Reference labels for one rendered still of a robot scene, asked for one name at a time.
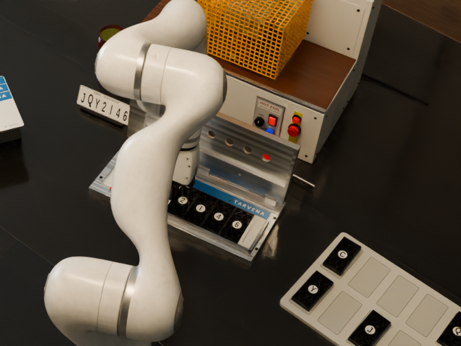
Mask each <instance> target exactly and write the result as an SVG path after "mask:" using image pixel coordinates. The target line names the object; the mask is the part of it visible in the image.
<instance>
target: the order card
mask: <svg viewBox="0 0 461 346"><path fill-rule="evenodd" d="M77 104H79V105H81V106H83V107H86V108H88V109H91V110H92V111H95V112H97V113H99V114H102V115H104V116H107V117H109V118H111V119H113V120H116V121H118V122H120V123H122V124H125V125H128V118H129V111H130V105H128V104H125V103H123V102H120V101H119V100H116V99H114V98H111V97H108V96H107V95H104V94H102V93H99V92H97V91H94V90H92V89H90V88H88V87H86V86H83V85H80V90H79V94H78V100H77Z"/></svg>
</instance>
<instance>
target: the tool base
mask: <svg viewBox="0 0 461 346"><path fill-rule="evenodd" d="M118 154H119V151H118V152H117V154H116V155H115V156H114V157H113V158H112V160H111V161H110V162H109V163H108V165H107V166H106V167H105V168H104V169H103V171H102V172H101V173H100V174H99V176H98V177H97V178H96V179H95V180H94V181H93V183H92V184H91V186H90V187H89V193H90V194H92V195H94V196H96V197H98V198H101V199H102V200H105V201H107V202H109V203H110V195H111V191H110V187H109V186H107V185H104V181H105V180H106V179H107V178H108V177H109V175H110V174H111V173H112V171H113V170H114V169H115V165H116V161H117V157H118ZM209 170H210V169H208V168H206V167H204V166H201V165H199V166H198V173H197V175H196V176H195V179H197V180H199V181H202V182H204V183H206V184H208V185H211V186H213V187H216V188H218V189H220V190H222V191H224V192H227V193H229V194H231V195H234V196H236V197H238V198H240V199H242V200H245V201H247V202H249V203H252V204H254V205H256V206H258V207H261V208H263V209H265V210H268V211H270V212H271V215H270V217H269V218H268V221H269V224H268V226H267V227H266V229H265V231H264V232H263V234H262V236H261V237H260V239H259V241H258V242H257V244H256V246H255V247H254V249H253V251H252V253H251V254H250V255H249V254H247V253H245V252H243V251H240V250H239V249H236V248H234V247H232V246H229V245H227V244H225V243H223V242H220V241H219V240H216V239H214V238H212V237H210V236H208V235H205V234H203V233H201V232H199V231H196V230H195V229H192V228H190V227H188V226H186V225H184V224H181V223H179V222H177V221H175V220H172V219H171V218H167V229H168V230H170V231H173V232H174V233H177V234H179V235H181V236H183V237H185V238H188V239H190V240H192V241H194V242H197V243H198V244H201V245H202V246H205V247H207V248H209V249H211V250H214V251H216V252H218V253H220V254H222V255H225V256H227V257H229V258H231V259H233V260H235V261H237V262H240V263H242V264H244V265H247V266H249V267H251V265H252V263H253V262H254V260H255V258H256V256H257V255H258V253H259V251H260V250H261V247H262V246H263V244H264V243H265V241H266V239H267V238H268V236H269V234H270V232H271V231H272V229H273V227H274V226H275V224H276V222H277V220H278V219H279V217H280V215H281V214H282V212H283V210H284V208H285V206H286V202H284V204H281V203H278V202H277V198H275V197H273V196H270V195H268V194H265V196H262V195H261V194H258V193H256V192H254V191H251V190H248V191H249V192H245V191H244V190H242V189H239V188H237V187H234V186H232V185H229V184H228V183H226V179H225V178H222V177H220V176H217V175H215V174H212V173H210V172H209ZM100 176H102V177H103V178H99V177H100ZM273 217H276V220H274V219H273ZM256 247H257V248H258V250H255V248H256Z"/></svg>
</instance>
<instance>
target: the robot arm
mask: <svg viewBox="0 0 461 346"><path fill-rule="evenodd" d="M207 47H208V32H207V19H206V14H205V12H204V10H203V9H202V7H201V6H200V4H199V3H197V2H196V1H194V0H172V1H170V2H169V3H168V4H167V5H166V6H165V7H164V8H163V10H162V11H161V13H160V14H159V15H158V16H157V17H156V18H155V19H152V20H151V21H147V22H144V23H140V24H137V25H133V26H131V27H128V28H126V29H124V30H122V31H120V32H118V33H117V34H115V35H114V36H112V37H111V38H110V39H109V40H107V41H106V42H105V43H104V45H103V46H102V48H101V49H100V50H99V52H98V53H97V57H96V61H95V75H96V76H97V79H98V81H99V83H100V84H101V85H102V86H103V87H104V88H105V89H106V90H107V91H109V92H110V93H112V94H115V95H118V96H121V97H126V98H130V99H134V100H137V104H138V106H139V108H140V109H141V110H142V111H145V112H146V113H149V114H151V115H155V116H158V117H161V118H160V119H159V120H158V121H157V122H154V123H153V124H151V125H150V126H148V127H146V128H144V129H143V130H140V131H139V132H136V133H135V134H133V135H132V136H131V137H129V138H128V139H127V140H126V141H125V143H124V144H123V145H122V147H121V149H120V151H119V154H118V157H117V161H116V165H115V171H114V175H113V182H112V188H111V195H110V203H111V209H112V212H113V216H114V218H115V220H116V222H117V224H118V225H119V227H120V229H121V230H122V231H123V232H124V233H125V234H126V235H127V236H128V237H129V238H130V240H131V241H132V242H133V244H134V245H135V246H136V248H137V251H138V252H139V259H140V261H139V265H138V266H131V265H127V264H120V263H116V262H111V261H107V260H103V259H96V258H92V257H69V258H66V259H64V260H62V261H61V262H59V263H58V264H56V265H55V266H54V268H53V269H52V270H51V272H50V273H49V274H48V276H47V281H46V284H45V287H44V301H45V307H46V311H47V313H48V315H49V318H50V319H51V321H52V322H53V324H54V325H55V326H56V327H57V328H58V329H59V330H60V331H61V332H62V333H63V334H64V335H65V336H66V337H67V338H68V339H69V340H70V341H72V342H73V343H74V344H76V345H77V346H152V342H156V341H162V340H165V339H166V338H169V337H170V336H171V335H172V334H173V333H174V332H175V331H176V330H177V329H178V328H179V326H180V322H181V319H182V313H183V302H184V299H183V297H182V290H181V287H180V282H179V279H178V275H177V272H176V268H175V266H174V261H173V258H172V254H171V250H170V247H169V240H168V233H167V210H168V202H169V200H172V198H173V197H177V195H178V191H179V187H181V186H183V185H187V186H190V187H193V186H194V185H195V184H196V181H195V176H196V175H197V173H198V166H199V160H200V147H199V141H200V135H201V132H202V127H203V125H205V124H206V123H207V122H209V121H210V120H211V119H212V118H214V117H215V116H216V114H217V113H218V112H219V111H220V109H221V107H222V105H223V103H224V102H225V100H226V92H227V79H226V74H225V72H224V70H223V68H222V66H221V65H220V64H219V63H218V62H217V61H216V60H214V59H213V58H212V57H210V56H207V49H208V48H207Z"/></svg>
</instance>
